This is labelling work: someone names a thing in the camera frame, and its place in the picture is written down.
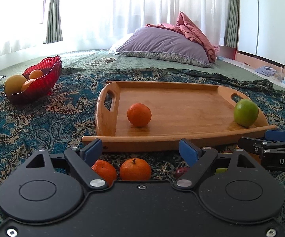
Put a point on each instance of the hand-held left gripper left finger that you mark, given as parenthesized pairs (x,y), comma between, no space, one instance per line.
(93,149)

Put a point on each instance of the white sheer curtain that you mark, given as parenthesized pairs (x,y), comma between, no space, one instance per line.
(132,9)

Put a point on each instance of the grey-green curtain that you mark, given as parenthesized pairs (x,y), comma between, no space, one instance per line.
(232,14)
(54,12)

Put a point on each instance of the lilac cloth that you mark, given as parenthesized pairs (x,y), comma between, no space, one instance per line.
(266,70)

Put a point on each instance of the teal paisley blanket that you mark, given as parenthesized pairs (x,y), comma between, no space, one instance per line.
(46,123)

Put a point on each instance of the dark red jujube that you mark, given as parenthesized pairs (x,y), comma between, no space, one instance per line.
(182,171)

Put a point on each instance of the green quilted bedspread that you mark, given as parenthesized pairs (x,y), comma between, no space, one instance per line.
(157,64)

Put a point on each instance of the yellow citrus fruit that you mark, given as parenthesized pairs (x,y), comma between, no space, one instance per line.
(14,84)

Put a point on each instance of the red-brown wooden board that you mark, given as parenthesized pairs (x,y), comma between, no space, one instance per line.
(227,52)

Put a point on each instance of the small orange mandarin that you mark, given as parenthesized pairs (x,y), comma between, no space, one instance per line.
(135,169)
(105,171)
(139,114)

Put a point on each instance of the pink quilt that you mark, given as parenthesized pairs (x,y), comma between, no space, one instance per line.
(194,32)

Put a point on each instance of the red glass bowl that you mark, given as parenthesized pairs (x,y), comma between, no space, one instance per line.
(43,81)

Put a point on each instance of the orange fruit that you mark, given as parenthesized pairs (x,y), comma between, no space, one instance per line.
(36,74)
(26,84)

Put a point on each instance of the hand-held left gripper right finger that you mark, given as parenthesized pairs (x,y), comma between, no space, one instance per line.
(187,150)

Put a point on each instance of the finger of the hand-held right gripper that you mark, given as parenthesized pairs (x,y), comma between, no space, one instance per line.
(278,135)
(253,144)

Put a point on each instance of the white pillow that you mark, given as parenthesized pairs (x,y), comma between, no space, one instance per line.
(116,45)

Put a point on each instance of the purple pillow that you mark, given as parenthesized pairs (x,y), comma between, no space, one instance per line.
(164,44)

